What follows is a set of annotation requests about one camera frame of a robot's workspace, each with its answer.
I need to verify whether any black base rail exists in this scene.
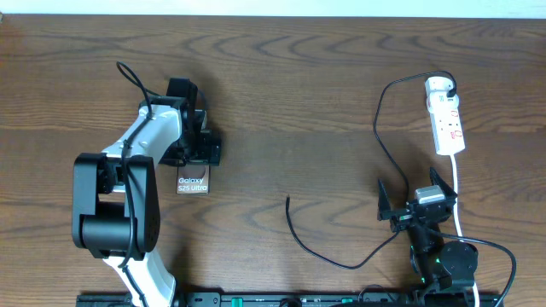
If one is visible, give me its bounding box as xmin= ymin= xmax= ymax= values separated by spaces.
xmin=75 ymin=289 xmax=500 ymax=307

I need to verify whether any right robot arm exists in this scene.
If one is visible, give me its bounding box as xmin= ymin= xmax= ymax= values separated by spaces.
xmin=378 ymin=168 xmax=478 ymax=304

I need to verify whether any black left camera cable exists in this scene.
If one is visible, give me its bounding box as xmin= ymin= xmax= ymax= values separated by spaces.
xmin=115 ymin=61 xmax=171 ymax=307

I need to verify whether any black camera cable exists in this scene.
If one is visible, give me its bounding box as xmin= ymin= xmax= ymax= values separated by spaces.
xmin=430 ymin=229 xmax=518 ymax=307
xmin=115 ymin=61 xmax=171 ymax=307

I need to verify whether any white power strip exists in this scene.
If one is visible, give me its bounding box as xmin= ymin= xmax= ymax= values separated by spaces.
xmin=427 ymin=90 xmax=465 ymax=156

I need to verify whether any black charging cable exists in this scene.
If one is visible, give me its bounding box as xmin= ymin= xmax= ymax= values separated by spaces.
xmin=285 ymin=70 xmax=458 ymax=270

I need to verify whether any black right camera cable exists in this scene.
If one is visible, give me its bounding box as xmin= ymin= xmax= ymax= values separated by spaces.
xmin=430 ymin=229 xmax=518 ymax=307

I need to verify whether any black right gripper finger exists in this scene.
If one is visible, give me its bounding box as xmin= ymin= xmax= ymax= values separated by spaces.
xmin=429 ymin=167 xmax=456 ymax=199
xmin=377 ymin=179 xmax=392 ymax=221

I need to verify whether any white USB charger plug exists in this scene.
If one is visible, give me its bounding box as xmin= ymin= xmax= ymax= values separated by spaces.
xmin=425 ymin=76 xmax=456 ymax=97

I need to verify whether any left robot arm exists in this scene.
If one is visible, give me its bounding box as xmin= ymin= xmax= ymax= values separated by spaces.
xmin=72 ymin=94 xmax=221 ymax=306

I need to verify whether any bronze Galaxy smartphone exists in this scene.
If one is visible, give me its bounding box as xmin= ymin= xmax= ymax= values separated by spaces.
xmin=177 ymin=165 xmax=210 ymax=195

